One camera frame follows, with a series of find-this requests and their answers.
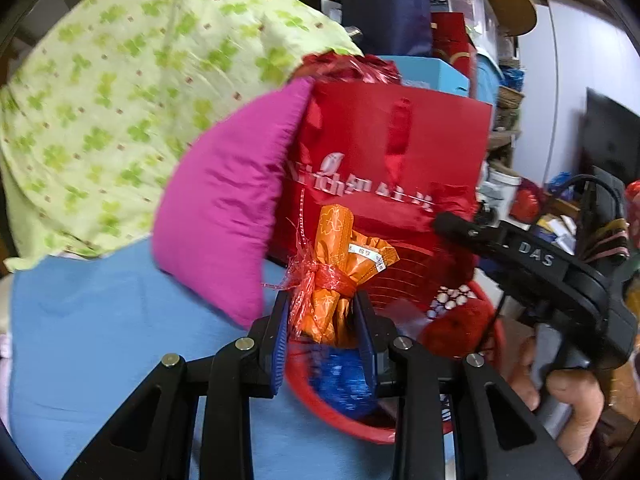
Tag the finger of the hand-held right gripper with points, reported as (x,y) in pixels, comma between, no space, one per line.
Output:
(480,240)

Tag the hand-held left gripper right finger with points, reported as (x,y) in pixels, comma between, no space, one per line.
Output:
(365,347)

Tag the light blue box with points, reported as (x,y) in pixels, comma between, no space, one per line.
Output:
(430,75)

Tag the red box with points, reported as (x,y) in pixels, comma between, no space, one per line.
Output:
(452,40)

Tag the blue blanket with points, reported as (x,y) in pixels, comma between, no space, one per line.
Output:
(125,350)

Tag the red gift bag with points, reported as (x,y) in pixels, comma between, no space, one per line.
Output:
(400,160)

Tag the blue plastic bag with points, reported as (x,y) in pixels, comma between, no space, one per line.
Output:
(340,377)

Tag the clear plastic storage box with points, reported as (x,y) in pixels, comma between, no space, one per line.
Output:
(465,5)

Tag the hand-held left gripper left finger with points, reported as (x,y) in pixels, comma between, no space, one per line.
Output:
(280,347)

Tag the dotted packet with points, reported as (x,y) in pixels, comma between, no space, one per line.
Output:
(450,302)

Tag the blue storage bin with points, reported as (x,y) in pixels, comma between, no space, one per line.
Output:
(487,77)

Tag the person's right hand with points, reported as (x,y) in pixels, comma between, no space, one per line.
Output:
(575,410)

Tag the black television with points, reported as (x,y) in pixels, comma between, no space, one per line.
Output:
(610,130)

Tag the orange wrapper with red ribbon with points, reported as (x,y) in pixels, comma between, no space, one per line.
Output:
(332,280)

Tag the white bucket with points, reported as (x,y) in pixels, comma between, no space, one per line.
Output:
(502,185)

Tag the red plastic basket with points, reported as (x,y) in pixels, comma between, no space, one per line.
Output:
(450,330)

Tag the green floral quilt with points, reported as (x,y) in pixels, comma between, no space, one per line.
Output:
(125,85)

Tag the magenta pillow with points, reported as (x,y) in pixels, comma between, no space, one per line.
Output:
(225,200)

